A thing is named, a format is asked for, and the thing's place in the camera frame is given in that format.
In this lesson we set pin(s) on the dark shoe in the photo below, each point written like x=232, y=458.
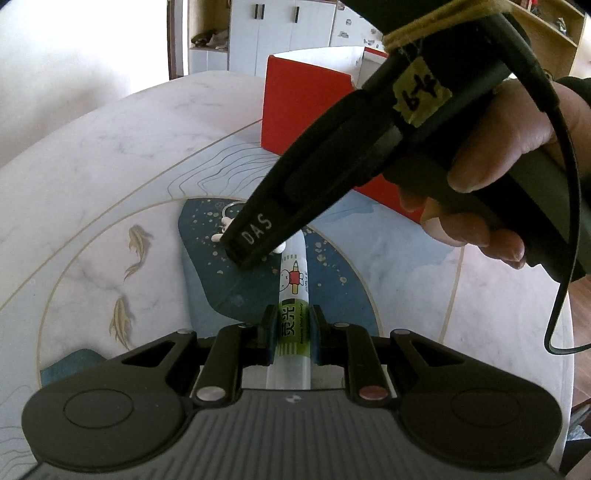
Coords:
x=203, y=38

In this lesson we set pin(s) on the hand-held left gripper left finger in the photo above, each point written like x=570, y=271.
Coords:
x=270, y=337

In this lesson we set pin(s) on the white wall cabinet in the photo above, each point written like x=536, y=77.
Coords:
x=277, y=37

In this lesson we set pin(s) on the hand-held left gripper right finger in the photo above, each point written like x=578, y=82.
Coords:
x=318, y=337

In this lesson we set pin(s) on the person's right forearm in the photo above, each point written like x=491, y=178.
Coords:
x=577, y=87

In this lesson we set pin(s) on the person's right hand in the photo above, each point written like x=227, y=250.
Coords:
x=503, y=124

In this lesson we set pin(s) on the light gray shoe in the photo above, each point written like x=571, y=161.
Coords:
x=220, y=39

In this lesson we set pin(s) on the red cardboard box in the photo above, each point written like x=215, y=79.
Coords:
x=304, y=106

